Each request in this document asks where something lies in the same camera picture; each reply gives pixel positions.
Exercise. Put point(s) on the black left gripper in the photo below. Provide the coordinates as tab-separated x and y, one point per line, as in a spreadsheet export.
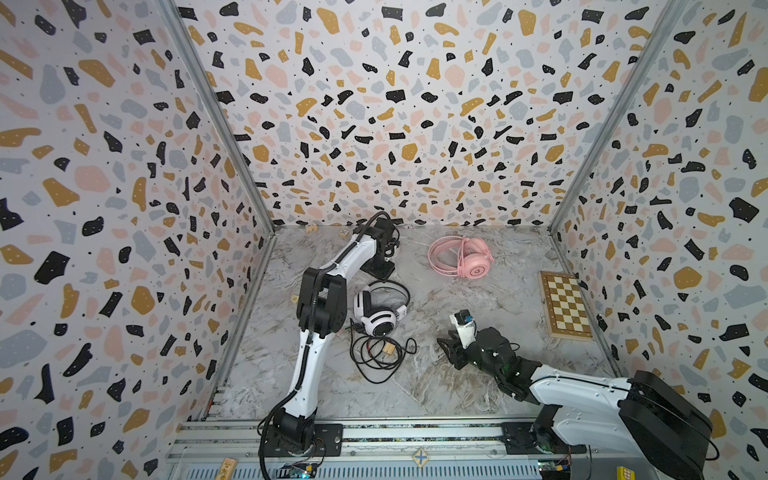
387	271

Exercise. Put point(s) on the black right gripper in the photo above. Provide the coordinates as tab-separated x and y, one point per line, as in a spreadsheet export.
466	352

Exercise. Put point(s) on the pink headphones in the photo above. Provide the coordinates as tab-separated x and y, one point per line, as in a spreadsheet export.
461	257

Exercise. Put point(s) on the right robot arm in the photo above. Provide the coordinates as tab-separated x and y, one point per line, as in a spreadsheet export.
641	415

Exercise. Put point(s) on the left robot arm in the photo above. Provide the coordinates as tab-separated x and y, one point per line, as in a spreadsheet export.
322	312

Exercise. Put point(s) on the wooden chessboard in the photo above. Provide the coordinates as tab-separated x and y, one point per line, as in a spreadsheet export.
565	309

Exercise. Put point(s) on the yellow block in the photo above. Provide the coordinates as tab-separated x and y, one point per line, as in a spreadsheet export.
625	473

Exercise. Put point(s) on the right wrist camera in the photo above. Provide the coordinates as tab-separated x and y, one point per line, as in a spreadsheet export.
465	326

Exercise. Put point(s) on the wooden tile on rail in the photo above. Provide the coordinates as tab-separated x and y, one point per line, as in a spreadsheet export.
421	458

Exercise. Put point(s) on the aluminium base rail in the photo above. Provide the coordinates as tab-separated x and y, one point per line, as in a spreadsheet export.
459	448

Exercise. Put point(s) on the wooden block at rail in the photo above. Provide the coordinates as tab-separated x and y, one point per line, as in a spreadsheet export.
227	469

